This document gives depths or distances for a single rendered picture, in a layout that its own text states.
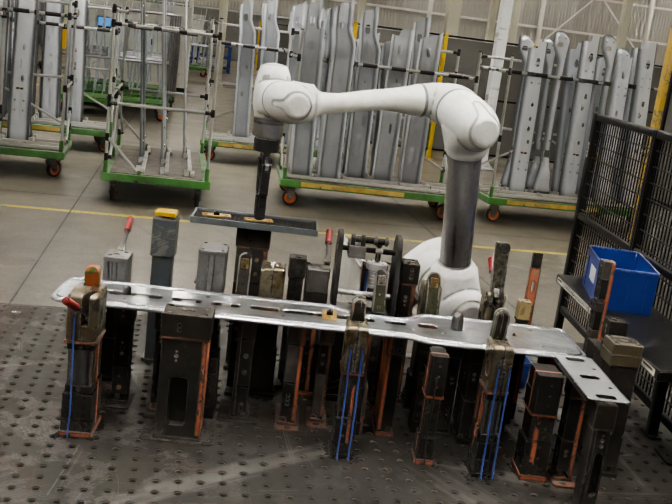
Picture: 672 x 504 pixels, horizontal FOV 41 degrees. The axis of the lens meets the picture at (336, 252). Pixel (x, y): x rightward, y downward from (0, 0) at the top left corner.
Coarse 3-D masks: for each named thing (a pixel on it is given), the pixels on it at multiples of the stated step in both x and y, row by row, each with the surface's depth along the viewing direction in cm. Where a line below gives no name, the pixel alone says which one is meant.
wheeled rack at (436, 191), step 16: (368, 64) 910; (288, 144) 891; (288, 176) 909; (304, 176) 911; (368, 176) 945; (288, 192) 909; (352, 192) 908; (368, 192) 909; (384, 192) 910; (400, 192) 912; (416, 192) 920; (432, 192) 928
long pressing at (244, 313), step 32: (64, 288) 229; (160, 288) 239; (256, 320) 225; (288, 320) 226; (320, 320) 230; (384, 320) 236; (416, 320) 240; (448, 320) 243; (480, 320) 246; (544, 352) 228; (576, 352) 230
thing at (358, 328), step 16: (352, 320) 218; (352, 336) 213; (368, 336) 214; (352, 352) 214; (352, 368) 215; (352, 384) 217; (352, 400) 218; (336, 416) 219; (352, 416) 219; (336, 432) 219; (352, 432) 218; (336, 448) 220; (352, 448) 221
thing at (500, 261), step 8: (496, 248) 248; (504, 248) 245; (496, 256) 248; (504, 256) 249; (496, 264) 248; (504, 264) 248; (496, 272) 249; (504, 272) 248; (496, 280) 249; (504, 280) 248
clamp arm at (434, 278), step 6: (432, 276) 249; (438, 276) 249; (432, 282) 248; (438, 282) 249; (432, 288) 249; (438, 288) 249; (426, 294) 249; (438, 294) 249; (426, 300) 249; (432, 300) 250; (438, 300) 249; (426, 306) 249; (432, 306) 249; (426, 312) 249; (432, 312) 249
